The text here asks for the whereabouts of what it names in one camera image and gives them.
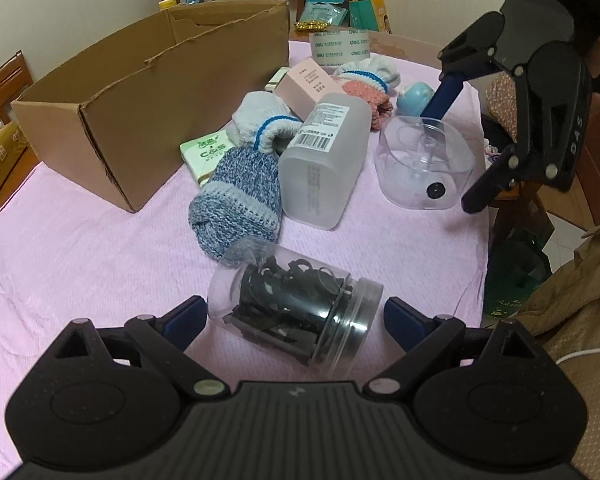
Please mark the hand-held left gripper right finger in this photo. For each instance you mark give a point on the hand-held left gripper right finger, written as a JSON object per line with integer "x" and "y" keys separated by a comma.
{"x": 405, "y": 322}

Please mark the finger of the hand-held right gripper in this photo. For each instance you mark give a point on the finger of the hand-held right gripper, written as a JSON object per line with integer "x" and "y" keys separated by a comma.
{"x": 480, "y": 195}
{"x": 447, "y": 92}

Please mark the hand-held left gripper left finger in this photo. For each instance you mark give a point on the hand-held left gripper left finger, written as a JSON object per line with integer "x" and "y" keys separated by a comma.
{"x": 187, "y": 317}

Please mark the light blue ball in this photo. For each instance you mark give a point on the light blue ball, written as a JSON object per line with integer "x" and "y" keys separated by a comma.
{"x": 412, "y": 97}

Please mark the clear plastic bowl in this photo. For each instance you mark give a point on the clear plastic bowl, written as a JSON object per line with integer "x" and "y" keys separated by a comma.
{"x": 405, "y": 170}

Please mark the pink knit sock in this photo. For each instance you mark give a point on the pink knit sock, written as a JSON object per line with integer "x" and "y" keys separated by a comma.
{"x": 365, "y": 92}

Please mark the clear jar of black clips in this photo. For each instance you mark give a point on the clear jar of black clips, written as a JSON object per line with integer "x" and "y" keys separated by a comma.
{"x": 290, "y": 305}

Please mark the clear tape roll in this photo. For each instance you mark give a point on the clear tape roll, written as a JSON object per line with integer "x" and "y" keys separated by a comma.
{"x": 340, "y": 49}

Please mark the blue knit sock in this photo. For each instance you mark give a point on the blue knit sock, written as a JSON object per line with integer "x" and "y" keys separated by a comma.
{"x": 235, "y": 190}

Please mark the pink paper box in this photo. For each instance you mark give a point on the pink paper box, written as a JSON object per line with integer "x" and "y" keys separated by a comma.
{"x": 305, "y": 85}

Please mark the frosted plastic bottle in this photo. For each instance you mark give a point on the frosted plastic bottle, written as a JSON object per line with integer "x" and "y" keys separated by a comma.
{"x": 320, "y": 175}

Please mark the brown cardboard box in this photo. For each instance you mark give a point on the brown cardboard box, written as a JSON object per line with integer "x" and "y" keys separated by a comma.
{"x": 130, "y": 110}

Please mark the wooden stool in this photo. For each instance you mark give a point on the wooden stool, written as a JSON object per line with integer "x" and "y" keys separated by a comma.
{"x": 525, "y": 205}

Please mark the floral cloth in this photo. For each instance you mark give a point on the floral cloth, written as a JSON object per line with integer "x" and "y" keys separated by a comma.
{"x": 502, "y": 100}

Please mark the dark green bag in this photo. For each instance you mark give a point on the dark green bag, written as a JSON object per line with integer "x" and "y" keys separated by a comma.
{"x": 515, "y": 280}

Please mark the green shopping bag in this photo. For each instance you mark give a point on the green shopping bag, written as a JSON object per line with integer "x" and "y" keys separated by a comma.
{"x": 367, "y": 15}

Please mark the pink towel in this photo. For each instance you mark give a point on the pink towel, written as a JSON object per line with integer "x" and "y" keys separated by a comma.
{"x": 80, "y": 270}

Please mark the teal packet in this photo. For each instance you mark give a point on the teal packet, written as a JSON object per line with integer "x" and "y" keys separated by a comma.
{"x": 324, "y": 14}
{"x": 325, "y": 0}

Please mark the gold ornament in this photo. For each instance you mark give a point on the gold ornament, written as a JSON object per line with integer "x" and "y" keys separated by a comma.
{"x": 312, "y": 26}

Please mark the green tissue packet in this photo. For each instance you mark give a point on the green tissue packet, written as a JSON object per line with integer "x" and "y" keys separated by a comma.
{"x": 205, "y": 152}
{"x": 278, "y": 79}

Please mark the tan quilted jacket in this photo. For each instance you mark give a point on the tan quilted jacket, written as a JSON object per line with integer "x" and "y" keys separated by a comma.
{"x": 590, "y": 410}

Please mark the beige tissue box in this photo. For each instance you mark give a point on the beige tissue box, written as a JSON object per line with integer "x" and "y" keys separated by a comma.
{"x": 2, "y": 152}

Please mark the small yellow item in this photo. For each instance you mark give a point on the small yellow item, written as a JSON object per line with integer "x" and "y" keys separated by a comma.
{"x": 166, "y": 4}

